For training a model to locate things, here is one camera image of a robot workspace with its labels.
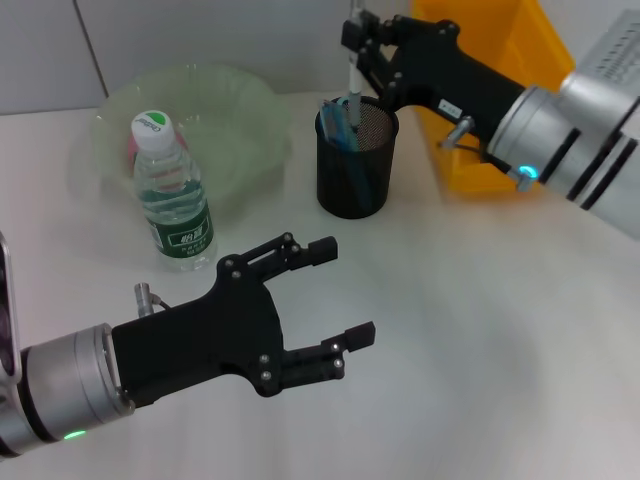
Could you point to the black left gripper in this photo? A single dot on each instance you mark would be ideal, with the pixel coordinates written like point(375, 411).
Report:
point(210, 335)

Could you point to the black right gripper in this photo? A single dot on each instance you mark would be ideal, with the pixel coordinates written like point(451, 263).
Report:
point(450, 80)

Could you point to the grey white ballpoint pen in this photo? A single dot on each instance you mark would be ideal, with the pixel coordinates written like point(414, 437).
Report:
point(354, 85)

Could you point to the clear plastic ruler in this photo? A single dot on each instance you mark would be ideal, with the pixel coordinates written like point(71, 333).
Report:
point(332, 122)

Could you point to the blue scissors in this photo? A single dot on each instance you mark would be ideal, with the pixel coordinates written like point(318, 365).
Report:
point(357, 170)

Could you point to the clear water bottle green label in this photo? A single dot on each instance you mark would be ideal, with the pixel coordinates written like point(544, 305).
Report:
point(175, 210)

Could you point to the pink peach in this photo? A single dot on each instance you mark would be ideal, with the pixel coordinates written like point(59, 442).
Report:
point(131, 150)

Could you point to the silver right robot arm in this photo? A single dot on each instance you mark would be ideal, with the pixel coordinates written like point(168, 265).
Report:
point(575, 150)

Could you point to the black mesh pen holder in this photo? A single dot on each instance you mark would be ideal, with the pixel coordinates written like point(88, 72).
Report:
point(340, 185)

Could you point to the green glass fruit plate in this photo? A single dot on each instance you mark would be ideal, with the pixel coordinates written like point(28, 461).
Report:
point(240, 115)

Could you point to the yellow plastic bin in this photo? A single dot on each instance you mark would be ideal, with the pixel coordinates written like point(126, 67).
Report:
point(525, 30)

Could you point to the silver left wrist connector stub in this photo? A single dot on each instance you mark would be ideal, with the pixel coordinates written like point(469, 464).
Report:
point(144, 299)

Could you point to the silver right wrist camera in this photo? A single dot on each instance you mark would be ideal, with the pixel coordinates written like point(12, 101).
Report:
point(610, 60)

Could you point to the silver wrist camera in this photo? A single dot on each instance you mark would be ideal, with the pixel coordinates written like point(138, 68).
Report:
point(7, 310)
point(610, 60)

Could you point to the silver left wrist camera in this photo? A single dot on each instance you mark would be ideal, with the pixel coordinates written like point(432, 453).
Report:
point(7, 310)

